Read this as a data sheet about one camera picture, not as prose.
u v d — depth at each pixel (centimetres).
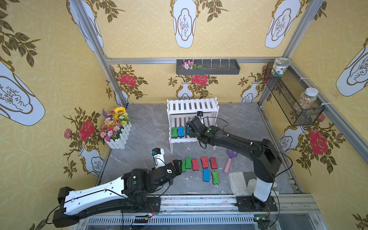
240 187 80
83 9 72
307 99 65
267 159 47
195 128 66
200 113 76
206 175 83
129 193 46
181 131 87
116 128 85
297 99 69
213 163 88
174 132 86
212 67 92
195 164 87
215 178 82
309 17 75
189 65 87
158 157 63
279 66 85
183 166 86
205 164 88
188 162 88
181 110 81
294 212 73
